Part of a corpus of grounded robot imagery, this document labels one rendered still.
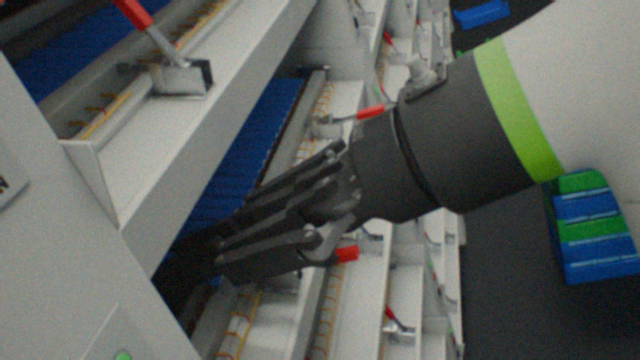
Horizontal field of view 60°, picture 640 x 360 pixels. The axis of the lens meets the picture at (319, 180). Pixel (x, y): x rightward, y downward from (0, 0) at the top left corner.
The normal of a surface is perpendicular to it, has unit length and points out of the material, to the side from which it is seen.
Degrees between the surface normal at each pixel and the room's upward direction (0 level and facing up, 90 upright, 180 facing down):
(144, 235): 106
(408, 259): 90
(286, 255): 93
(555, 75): 55
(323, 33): 90
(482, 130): 65
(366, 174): 60
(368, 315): 16
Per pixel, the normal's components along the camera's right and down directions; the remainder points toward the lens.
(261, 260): -0.29, 0.62
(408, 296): -0.06, -0.83
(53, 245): 0.93, -0.18
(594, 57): -0.63, 0.07
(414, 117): -0.55, -0.30
